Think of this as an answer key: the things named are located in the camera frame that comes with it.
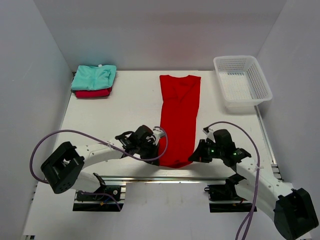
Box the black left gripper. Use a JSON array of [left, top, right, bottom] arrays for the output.
[[136, 139, 160, 166]]

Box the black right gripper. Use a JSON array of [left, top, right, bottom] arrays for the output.
[[189, 139, 225, 163]]

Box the red t-shirt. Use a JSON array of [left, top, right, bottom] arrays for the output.
[[158, 75, 201, 169]]

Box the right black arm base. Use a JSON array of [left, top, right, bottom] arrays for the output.
[[204, 173, 252, 213]]

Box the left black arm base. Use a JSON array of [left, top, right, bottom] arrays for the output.
[[72, 181, 126, 212]]

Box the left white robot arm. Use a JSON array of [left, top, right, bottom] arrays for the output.
[[40, 125, 166, 200]]

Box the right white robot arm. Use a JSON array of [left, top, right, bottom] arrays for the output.
[[189, 127, 319, 240]]

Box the folded magenta t-shirt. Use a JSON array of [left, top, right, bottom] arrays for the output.
[[74, 87, 112, 99]]

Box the folded teal t-shirt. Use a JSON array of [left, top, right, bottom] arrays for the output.
[[71, 64, 117, 91]]

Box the white plastic basket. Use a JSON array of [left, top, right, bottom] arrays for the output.
[[213, 55, 273, 109]]

